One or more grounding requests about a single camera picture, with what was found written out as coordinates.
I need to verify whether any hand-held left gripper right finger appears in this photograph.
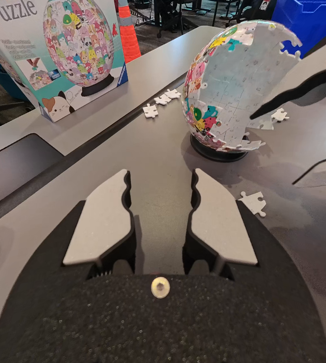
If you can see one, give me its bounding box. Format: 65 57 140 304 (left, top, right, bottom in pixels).
184 168 259 267

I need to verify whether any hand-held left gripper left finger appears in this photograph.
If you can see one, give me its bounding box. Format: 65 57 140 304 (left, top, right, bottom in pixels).
63 169 136 267

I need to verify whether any black ball stand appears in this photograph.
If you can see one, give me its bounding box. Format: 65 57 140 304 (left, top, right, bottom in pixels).
190 133 248 163

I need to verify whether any colourful puzzle ball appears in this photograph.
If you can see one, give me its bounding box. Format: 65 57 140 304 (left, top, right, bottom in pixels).
182 20 302 152

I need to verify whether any teal puzzle box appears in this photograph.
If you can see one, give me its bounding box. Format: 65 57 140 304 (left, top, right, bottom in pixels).
0 0 129 122

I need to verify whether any blue plastic bin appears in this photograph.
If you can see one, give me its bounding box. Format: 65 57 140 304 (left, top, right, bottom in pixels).
272 0 326 57

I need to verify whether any orange plastic object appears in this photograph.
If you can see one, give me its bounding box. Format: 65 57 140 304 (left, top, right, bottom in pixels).
118 0 142 64

